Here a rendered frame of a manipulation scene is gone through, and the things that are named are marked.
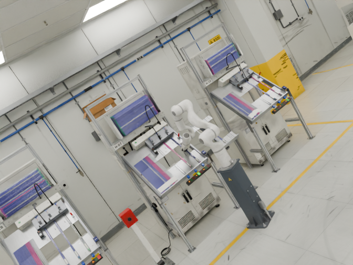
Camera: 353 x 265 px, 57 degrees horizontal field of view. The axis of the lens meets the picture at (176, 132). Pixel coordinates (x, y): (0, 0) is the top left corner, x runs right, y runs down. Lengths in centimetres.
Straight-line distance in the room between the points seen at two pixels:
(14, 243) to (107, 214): 200
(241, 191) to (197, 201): 89
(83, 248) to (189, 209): 132
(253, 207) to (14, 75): 373
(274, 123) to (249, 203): 164
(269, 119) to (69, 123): 293
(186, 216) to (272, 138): 162
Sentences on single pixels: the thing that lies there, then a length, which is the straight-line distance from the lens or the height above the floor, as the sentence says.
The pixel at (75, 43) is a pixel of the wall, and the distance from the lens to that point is 542.
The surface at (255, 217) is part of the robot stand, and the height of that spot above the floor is 10.
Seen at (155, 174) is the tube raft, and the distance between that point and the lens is 362.
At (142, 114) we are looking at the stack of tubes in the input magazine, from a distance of 386.
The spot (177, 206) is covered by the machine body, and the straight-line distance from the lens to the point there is 392.
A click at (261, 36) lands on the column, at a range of 631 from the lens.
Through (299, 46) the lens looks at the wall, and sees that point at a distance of 766.
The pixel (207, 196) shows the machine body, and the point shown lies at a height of 22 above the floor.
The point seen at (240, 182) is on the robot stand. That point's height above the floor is 52.
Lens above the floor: 189
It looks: 12 degrees down
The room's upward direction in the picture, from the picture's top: 32 degrees counter-clockwise
